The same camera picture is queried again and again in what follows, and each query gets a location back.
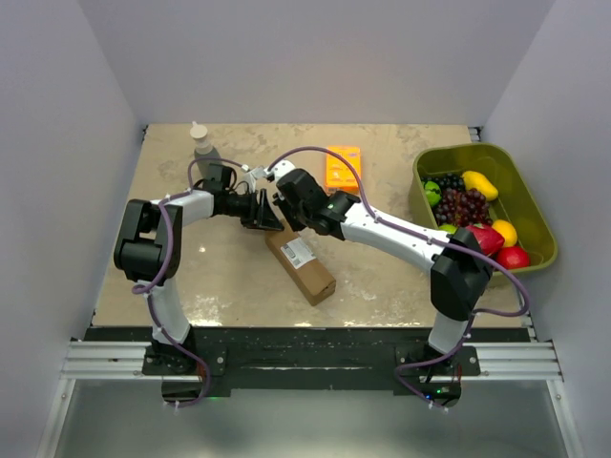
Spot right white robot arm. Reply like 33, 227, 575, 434
271, 161, 492, 375

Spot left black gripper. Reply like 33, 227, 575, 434
221, 190, 283, 233

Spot green pear fruit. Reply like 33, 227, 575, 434
423, 180, 442, 208

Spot dark purple grape bunch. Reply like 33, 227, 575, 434
421, 173, 466, 192

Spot orange small carton box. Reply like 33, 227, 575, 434
325, 145, 361, 195

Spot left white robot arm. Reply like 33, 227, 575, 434
114, 159, 284, 374

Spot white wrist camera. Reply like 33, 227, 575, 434
266, 160, 296, 182
243, 166, 268, 192

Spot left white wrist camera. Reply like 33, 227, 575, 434
243, 166, 268, 192

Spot olive green plastic bin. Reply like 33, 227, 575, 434
409, 143, 558, 279

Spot red pepper fruit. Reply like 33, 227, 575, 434
466, 223, 505, 257

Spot red apple fruit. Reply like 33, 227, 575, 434
495, 245, 531, 270

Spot yellow lemon fruit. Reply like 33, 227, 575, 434
492, 219, 517, 248

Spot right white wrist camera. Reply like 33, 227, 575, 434
266, 160, 296, 182

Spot yellow mango fruit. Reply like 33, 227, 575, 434
462, 171, 499, 201

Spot red grape bunch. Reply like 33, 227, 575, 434
432, 188, 493, 227

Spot aluminium rail frame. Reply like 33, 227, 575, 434
60, 342, 563, 382

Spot brown cardboard express box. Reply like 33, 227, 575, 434
264, 221, 336, 306

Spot small green lime fruit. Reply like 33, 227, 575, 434
439, 224, 457, 234

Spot clear bottle with white cap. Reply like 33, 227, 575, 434
189, 121, 221, 177

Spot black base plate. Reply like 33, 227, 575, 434
142, 328, 480, 405

